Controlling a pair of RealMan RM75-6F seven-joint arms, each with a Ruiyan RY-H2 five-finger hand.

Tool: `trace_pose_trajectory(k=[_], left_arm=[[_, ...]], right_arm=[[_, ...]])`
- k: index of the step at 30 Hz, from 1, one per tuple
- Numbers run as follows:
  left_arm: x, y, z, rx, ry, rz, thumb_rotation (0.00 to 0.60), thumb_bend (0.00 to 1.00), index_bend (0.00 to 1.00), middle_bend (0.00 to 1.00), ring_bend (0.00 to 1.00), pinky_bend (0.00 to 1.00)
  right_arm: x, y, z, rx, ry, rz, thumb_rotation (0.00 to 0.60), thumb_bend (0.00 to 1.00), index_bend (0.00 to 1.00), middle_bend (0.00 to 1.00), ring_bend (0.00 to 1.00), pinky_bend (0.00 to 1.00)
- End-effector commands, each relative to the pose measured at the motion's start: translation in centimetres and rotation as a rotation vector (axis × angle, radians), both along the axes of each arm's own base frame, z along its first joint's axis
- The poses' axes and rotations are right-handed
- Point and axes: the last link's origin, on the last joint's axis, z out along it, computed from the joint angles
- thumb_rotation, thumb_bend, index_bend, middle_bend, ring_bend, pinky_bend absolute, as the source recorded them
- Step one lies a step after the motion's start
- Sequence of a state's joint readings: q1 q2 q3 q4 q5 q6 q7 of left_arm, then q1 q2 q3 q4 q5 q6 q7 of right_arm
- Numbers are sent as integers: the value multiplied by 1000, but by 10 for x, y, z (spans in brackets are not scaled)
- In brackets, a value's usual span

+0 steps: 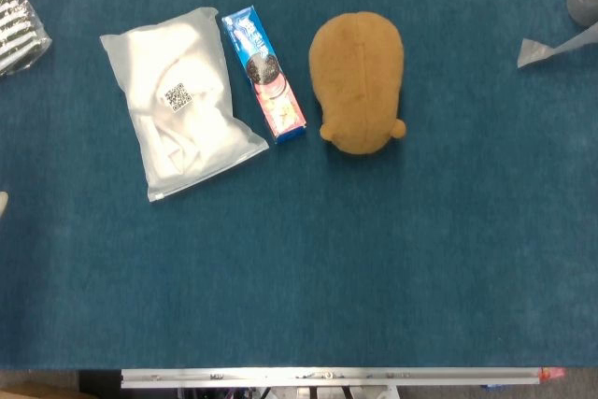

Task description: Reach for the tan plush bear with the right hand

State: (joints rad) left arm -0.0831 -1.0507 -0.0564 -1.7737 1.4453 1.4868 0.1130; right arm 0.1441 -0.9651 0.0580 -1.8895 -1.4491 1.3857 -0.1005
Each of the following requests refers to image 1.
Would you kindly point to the teal table cloth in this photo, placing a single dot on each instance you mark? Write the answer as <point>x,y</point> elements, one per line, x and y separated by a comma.
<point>299,254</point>

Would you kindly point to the blue Oreo cookie box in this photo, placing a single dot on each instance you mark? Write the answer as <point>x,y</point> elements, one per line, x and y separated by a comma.
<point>264,74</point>

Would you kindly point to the brown plush toy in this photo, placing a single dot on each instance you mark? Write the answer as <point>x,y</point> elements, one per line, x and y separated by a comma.
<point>357,81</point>

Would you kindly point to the frosted zip bag white cloth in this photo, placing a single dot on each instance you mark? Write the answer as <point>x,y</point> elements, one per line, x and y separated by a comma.
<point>187,104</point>

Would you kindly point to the beige object at table edge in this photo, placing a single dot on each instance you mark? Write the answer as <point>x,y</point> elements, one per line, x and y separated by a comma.
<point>2,203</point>

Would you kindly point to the clear bag striped contents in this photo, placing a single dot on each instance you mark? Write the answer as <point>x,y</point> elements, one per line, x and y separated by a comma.
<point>16,30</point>

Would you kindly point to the aluminium rail with red end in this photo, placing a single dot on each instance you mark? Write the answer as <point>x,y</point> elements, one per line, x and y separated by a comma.
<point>327,376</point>

